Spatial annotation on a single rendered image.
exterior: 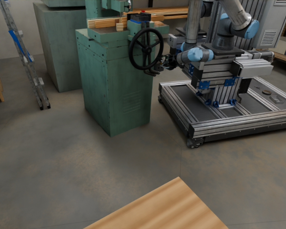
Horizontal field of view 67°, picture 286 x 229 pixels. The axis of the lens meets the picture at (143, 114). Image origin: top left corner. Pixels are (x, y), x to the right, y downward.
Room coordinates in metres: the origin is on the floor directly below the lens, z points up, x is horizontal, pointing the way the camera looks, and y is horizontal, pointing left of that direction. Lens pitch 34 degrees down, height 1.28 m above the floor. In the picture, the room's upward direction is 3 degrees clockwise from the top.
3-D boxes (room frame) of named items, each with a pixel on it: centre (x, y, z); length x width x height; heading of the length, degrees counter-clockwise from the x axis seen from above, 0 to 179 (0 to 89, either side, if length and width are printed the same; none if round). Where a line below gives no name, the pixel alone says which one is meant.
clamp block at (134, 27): (1.62, 0.05, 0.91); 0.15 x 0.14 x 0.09; 127
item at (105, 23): (1.80, 0.12, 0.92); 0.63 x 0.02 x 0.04; 127
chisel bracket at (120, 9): (1.76, 0.21, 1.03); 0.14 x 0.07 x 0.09; 37
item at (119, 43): (1.70, 0.17, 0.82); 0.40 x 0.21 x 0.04; 127
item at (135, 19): (1.62, 0.05, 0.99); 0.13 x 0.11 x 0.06; 127
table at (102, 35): (1.68, 0.10, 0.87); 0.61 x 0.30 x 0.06; 127
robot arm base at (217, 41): (1.59, -0.55, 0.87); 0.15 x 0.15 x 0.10
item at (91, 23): (1.79, 0.18, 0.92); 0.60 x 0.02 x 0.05; 127
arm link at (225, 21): (1.59, -0.55, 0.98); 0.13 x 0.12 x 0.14; 32
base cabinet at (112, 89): (1.84, 0.28, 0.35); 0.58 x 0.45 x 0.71; 37
